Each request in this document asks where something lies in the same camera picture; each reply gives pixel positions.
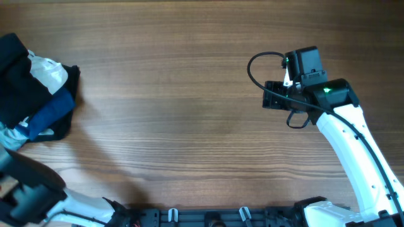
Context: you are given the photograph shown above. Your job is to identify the black polo shirt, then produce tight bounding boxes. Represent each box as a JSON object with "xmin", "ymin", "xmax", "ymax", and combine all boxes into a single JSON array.
[{"xmin": 1, "ymin": 33, "xmax": 52, "ymax": 129}]

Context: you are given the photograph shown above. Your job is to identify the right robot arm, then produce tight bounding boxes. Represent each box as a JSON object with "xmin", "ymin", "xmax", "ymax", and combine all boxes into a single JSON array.
[{"xmin": 259, "ymin": 46, "xmax": 403, "ymax": 226}]

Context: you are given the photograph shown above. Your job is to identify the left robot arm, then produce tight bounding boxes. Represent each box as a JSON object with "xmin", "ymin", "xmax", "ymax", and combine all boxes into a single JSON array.
[{"xmin": 1, "ymin": 148, "xmax": 139, "ymax": 227}]

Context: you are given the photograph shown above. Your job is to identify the black folded garment in pile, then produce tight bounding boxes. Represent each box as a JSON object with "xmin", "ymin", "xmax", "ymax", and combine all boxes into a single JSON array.
[{"xmin": 28, "ymin": 65, "xmax": 80, "ymax": 143}]

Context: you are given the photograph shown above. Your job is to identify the blue folded shirt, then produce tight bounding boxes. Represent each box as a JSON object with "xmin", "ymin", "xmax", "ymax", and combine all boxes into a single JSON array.
[{"xmin": 15, "ymin": 88, "xmax": 75, "ymax": 139}]

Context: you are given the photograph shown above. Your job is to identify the white folded shirt black print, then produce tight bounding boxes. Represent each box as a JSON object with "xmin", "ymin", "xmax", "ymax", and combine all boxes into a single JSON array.
[{"xmin": 19, "ymin": 50, "xmax": 68, "ymax": 125}]

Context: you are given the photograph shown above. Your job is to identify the light blue folded garment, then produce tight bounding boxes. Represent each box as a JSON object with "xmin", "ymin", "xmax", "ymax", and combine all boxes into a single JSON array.
[{"xmin": 1, "ymin": 123, "xmax": 28, "ymax": 151}]

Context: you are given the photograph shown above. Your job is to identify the black right camera cable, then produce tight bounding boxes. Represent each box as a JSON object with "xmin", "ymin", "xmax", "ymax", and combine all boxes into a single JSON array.
[{"xmin": 246, "ymin": 51, "xmax": 404, "ymax": 218}]

